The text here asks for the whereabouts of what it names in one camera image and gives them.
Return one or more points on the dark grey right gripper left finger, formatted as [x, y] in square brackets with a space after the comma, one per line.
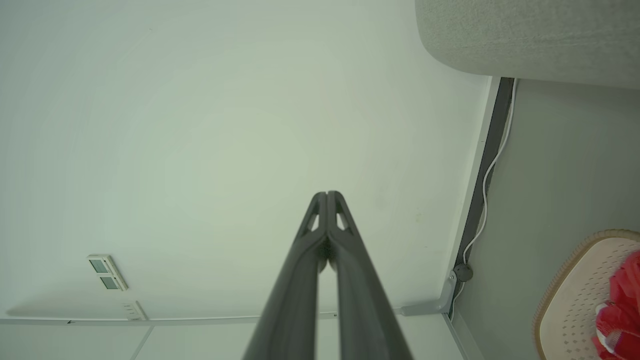
[292, 300]

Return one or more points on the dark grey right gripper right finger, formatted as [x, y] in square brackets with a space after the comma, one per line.
[362, 310]

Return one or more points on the red garment with white trim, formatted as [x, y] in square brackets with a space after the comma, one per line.
[625, 310]

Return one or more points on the round grey floor plug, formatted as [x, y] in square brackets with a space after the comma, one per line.
[462, 272]

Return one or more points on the dark baseboard strip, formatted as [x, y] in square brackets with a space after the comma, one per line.
[492, 150]

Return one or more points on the white perforated laundry basket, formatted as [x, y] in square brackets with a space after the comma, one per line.
[575, 290]

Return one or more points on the white wall switch plate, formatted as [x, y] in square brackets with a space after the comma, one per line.
[134, 310]

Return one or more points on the double wall socket panel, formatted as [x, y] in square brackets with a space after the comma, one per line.
[106, 272]

